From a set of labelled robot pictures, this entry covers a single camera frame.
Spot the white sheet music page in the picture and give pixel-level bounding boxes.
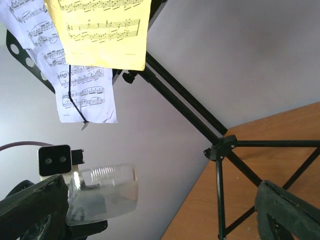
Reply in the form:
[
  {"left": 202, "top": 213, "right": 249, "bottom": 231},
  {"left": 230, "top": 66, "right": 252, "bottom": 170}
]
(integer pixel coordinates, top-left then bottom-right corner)
[{"left": 0, "top": 0, "right": 117, "bottom": 125}]

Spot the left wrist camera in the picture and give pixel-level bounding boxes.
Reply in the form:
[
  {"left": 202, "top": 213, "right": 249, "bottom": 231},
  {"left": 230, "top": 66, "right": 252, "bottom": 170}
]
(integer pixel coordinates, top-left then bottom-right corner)
[{"left": 37, "top": 144, "right": 85, "bottom": 185}]

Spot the clear plastic metronome cover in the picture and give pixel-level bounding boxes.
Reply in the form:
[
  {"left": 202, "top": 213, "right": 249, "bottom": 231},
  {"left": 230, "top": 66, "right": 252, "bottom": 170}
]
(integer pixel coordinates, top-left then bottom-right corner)
[{"left": 66, "top": 164, "right": 138, "bottom": 226}]

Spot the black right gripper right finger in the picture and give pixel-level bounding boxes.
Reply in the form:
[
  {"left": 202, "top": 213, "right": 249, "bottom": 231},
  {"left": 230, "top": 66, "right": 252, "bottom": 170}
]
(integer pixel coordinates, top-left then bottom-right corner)
[{"left": 254, "top": 180, "right": 320, "bottom": 240}]

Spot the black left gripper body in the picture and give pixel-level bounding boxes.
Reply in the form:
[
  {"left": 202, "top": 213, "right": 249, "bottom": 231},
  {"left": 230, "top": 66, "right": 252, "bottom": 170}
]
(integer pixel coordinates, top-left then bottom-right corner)
[{"left": 63, "top": 220, "right": 108, "bottom": 240}]

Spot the black music stand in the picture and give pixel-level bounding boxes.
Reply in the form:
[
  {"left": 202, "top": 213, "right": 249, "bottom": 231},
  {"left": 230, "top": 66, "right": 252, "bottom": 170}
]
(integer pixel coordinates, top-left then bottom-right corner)
[{"left": 4, "top": 0, "right": 320, "bottom": 240}]

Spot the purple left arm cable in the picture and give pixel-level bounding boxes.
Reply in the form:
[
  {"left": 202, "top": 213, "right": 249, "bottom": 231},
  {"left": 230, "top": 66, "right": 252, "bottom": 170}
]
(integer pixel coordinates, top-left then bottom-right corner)
[{"left": 0, "top": 141, "right": 55, "bottom": 152}]

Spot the yellow sheet music page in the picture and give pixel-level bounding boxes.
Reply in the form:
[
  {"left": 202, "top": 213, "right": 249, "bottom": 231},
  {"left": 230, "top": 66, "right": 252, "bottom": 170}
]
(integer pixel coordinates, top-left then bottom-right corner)
[{"left": 44, "top": 0, "right": 151, "bottom": 71}]

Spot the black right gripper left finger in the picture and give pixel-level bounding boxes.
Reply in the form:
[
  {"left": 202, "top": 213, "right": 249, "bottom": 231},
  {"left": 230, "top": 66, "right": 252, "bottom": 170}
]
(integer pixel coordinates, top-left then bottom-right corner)
[{"left": 0, "top": 174, "right": 69, "bottom": 240}]

